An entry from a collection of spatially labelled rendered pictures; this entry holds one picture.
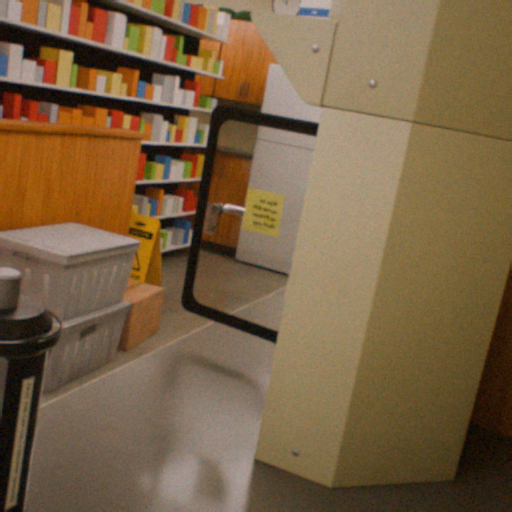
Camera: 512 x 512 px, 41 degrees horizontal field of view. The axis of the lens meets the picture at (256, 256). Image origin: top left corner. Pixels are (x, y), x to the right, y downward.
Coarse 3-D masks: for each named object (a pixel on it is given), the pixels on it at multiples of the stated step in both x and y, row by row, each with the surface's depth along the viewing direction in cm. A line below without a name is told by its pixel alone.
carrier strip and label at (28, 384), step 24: (24, 360) 59; (24, 384) 60; (24, 408) 61; (0, 432) 60; (24, 432) 62; (0, 456) 61; (24, 456) 63; (0, 480) 61; (24, 480) 64; (0, 504) 62
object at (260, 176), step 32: (224, 128) 125; (256, 128) 121; (224, 160) 125; (256, 160) 122; (288, 160) 119; (224, 192) 126; (256, 192) 123; (288, 192) 119; (224, 224) 127; (256, 224) 123; (288, 224) 120; (224, 256) 127; (256, 256) 124; (288, 256) 121; (224, 288) 128; (256, 288) 124; (256, 320) 125
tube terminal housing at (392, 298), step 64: (384, 0) 78; (448, 0) 76; (384, 64) 79; (448, 64) 78; (320, 128) 82; (384, 128) 79; (448, 128) 80; (320, 192) 83; (384, 192) 80; (448, 192) 83; (320, 256) 84; (384, 256) 82; (448, 256) 85; (320, 320) 86; (384, 320) 84; (448, 320) 88; (320, 384) 87; (384, 384) 87; (448, 384) 91; (256, 448) 91; (320, 448) 88; (384, 448) 90; (448, 448) 94
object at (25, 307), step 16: (0, 272) 60; (16, 272) 61; (0, 288) 59; (16, 288) 60; (0, 304) 60; (16, 304) 61; (32, 304) 63; (0, 320) 58; (16, 320) 59; (32, 320) 60; (48, 320) 62; (0, 336) 57; (16, 336) 58
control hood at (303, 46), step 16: (256, 16) 84; (272, 16) 83; (288, 16) 82; (272, 32) 83; (288, 32) 82; (304, 32) 82; (320, 32) 81; (336, 32) 81; (272, 48) 83; (288, 48) 83; (304, 48) 82; (320, 48) 81; (288, 64) 83; (304, 64) 82; (320, 64) 81; (304, 80) 82; (320, 80) 82; (304, 96) 83; (320, 96) 82
